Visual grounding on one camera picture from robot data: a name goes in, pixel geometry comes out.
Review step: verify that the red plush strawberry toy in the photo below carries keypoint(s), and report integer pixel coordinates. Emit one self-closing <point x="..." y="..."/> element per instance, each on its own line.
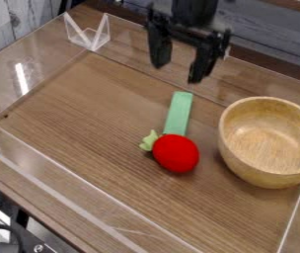
<point x="173" y="151"/>

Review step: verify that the green rectangular block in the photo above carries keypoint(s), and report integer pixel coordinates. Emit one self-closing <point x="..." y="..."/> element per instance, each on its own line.
<point x="177" y="115"/>

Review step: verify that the clear acrylic tray wall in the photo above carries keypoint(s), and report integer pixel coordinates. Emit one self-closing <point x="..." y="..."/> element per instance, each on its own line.
<point x="78" y="211"/>

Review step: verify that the clear acrylic corner bracket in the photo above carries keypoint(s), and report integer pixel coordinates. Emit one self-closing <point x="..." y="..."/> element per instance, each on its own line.
<point x="88" y="38"/>

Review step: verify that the black metal table frame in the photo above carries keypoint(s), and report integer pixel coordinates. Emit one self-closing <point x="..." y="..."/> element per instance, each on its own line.
<point x="38" y="239"/>

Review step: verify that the wooden bowl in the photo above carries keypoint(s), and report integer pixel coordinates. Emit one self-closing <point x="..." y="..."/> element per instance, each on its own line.
<point x="259" y="141"/>

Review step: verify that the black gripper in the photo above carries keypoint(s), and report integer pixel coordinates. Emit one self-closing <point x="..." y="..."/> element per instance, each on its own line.
<point x="186" y="20"/>

